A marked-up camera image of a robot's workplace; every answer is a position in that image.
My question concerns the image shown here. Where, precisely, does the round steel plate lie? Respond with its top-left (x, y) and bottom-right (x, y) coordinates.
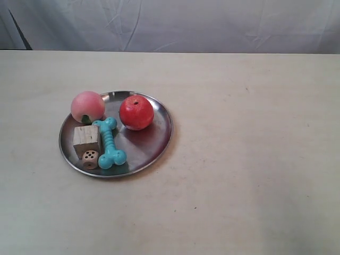
top-left (58, 91), bottom-right (174, 179)

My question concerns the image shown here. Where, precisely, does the red toy apple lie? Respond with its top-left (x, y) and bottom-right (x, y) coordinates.
top-left (119, 95), bottom-right (154, 131)

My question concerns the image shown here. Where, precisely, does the turquoise rubber bone toy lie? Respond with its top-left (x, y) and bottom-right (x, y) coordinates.
top-left (92, 117), bottom-right (127, 169)

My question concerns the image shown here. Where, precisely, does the pale wooden block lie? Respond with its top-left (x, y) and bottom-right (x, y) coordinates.
top-left (73, 125), bottom-right (102, 159)

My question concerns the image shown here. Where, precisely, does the small wooden die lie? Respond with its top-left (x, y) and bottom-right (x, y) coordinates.
top-left (82, 150), bottom-right (99, 169)

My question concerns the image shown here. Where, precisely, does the pink toy peach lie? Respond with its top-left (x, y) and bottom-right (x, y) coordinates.
top-left (71, 91), bottom-right (105, 124)

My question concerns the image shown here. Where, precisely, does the white backdrop cloth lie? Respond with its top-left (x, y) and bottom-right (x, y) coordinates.
top-left (1, 1), bottom-right (339, 54)

